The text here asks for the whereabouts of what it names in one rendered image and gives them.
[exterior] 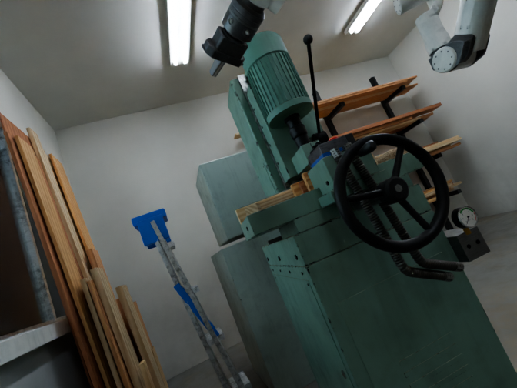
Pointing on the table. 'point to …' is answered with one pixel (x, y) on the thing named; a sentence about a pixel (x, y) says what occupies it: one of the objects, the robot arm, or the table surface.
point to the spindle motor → (275, 79)
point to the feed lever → (315, 93)
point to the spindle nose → (297, 129)
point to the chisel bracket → (300, 161)
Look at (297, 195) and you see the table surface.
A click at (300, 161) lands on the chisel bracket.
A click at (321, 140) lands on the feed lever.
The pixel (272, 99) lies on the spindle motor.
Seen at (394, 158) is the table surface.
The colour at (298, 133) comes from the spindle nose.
